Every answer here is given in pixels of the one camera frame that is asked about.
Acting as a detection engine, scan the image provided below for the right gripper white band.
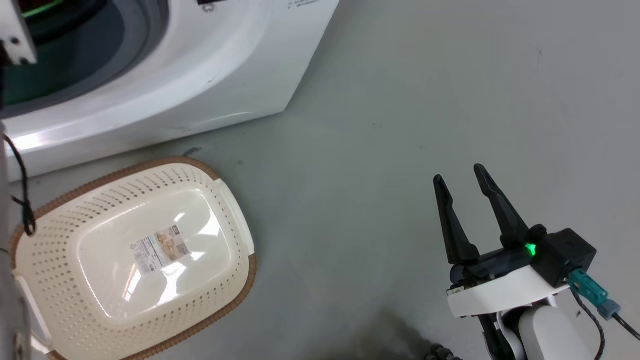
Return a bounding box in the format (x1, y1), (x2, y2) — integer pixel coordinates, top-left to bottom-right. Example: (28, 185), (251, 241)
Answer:
(433, 163), (572, 319)

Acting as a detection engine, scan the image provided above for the white washing machine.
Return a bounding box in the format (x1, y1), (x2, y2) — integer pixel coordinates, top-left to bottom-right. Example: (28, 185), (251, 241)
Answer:
(0, 0), (341, 182)

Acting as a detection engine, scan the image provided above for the cream perforated laundry basket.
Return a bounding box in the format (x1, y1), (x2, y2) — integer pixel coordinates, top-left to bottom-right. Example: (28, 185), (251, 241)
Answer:
(9, 156), (258, 360)

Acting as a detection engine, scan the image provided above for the paper label sticker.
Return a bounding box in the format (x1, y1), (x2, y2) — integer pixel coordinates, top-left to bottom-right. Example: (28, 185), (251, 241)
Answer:
(131, 225), (192, 276)

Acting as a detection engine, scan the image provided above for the grey washer door gasket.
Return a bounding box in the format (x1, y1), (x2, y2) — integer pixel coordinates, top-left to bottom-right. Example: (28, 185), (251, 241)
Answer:
(0, 0), (171, 120)

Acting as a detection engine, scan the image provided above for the teal cable connector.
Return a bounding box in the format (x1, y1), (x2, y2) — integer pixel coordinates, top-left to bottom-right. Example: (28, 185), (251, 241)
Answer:
(567, 269), (622, 321)

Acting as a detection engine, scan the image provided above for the black ribbed hose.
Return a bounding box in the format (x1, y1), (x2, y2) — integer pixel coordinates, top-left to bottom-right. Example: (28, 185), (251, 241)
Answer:
(424, 344), (463, 360)

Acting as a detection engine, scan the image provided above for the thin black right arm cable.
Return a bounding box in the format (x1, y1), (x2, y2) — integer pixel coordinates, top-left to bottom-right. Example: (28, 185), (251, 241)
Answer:
(570, 287), (640, 360)

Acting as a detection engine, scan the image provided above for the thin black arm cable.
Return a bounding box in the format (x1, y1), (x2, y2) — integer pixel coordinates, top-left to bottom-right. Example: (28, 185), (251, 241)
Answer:
(2, 134), (37, 237)
(570, 287), (640, 360)

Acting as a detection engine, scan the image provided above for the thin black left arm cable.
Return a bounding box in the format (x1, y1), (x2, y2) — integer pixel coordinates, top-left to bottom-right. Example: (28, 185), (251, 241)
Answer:
(2, 134), (37, 237)

